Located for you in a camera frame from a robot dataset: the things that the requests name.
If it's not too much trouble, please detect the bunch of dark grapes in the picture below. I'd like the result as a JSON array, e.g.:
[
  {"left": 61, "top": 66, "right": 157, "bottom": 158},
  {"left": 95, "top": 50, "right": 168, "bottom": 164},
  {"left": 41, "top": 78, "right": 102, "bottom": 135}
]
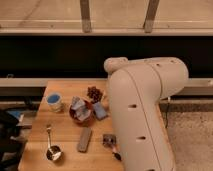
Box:
[{"left": 87, "top": 86, "right": 103, "bottom": 103}]

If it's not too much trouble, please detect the grey rectangular block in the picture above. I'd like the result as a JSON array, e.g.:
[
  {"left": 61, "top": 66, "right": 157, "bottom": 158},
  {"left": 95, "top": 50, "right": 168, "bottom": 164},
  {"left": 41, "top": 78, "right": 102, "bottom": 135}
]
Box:
[{"left": 77, "top": 127, "right": 92, "bottom": 153}]

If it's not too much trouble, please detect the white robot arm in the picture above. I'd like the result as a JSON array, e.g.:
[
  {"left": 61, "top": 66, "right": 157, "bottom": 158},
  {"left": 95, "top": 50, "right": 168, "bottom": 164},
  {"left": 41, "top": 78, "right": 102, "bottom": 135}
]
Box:
[{"left": 104, "top": 57, "right": 189, "bottom": 171}]

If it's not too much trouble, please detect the crumpled foil packet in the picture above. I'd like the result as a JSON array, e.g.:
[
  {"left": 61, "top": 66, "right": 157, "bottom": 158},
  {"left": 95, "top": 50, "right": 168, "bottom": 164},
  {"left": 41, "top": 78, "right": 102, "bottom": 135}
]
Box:
[{"left": 71, "top": 96, "right": 91, "bottom": 121}]

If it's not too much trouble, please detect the blue sponge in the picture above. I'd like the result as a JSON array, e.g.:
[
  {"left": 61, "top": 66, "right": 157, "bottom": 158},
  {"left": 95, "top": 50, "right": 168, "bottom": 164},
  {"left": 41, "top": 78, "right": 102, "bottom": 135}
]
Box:
[{"left": 93, "top": 102, "right": 107, "bottom": 120}]

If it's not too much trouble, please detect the black handled peeler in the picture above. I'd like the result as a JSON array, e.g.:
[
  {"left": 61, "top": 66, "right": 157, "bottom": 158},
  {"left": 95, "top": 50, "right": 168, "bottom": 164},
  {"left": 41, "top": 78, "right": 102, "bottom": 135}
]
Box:
[{"left": 102, "top": 134, "right": 122, "bottom": 161}]

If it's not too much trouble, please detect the red bowl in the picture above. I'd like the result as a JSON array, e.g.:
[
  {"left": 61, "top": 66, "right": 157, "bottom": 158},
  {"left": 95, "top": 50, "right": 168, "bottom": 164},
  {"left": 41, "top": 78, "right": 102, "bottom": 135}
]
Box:
[{"left": 69, "top": 100, "right": 94, "bottom": 126}]

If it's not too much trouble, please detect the white cup blue inside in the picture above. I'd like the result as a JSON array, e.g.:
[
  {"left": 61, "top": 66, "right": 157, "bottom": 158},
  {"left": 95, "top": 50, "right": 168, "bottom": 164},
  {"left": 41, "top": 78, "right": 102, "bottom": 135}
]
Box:
[{"left": 46, "top": 93, "right": 62, "bottom": 112}]

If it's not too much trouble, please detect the metal measuring cup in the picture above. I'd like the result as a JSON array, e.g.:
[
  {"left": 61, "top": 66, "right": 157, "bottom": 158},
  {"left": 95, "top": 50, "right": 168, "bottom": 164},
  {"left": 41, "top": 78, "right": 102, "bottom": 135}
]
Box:
[{"left": 46, "top": 124, "right": 62, "bottom": 162}]

